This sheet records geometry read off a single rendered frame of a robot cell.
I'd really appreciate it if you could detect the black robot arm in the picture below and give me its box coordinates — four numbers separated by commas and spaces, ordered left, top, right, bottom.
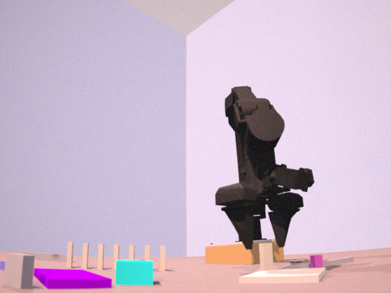
224, 85, 315, 241

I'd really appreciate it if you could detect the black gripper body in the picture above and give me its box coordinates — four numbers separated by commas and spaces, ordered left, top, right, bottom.
215, 157, 304, 211

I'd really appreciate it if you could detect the cyan rectangular block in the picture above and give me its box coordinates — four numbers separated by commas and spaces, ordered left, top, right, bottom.
115, 260, 153, 285

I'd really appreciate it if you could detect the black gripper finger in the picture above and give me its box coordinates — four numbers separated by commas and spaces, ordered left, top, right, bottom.
268, 208, 300, 247
221, 203, 259, 250

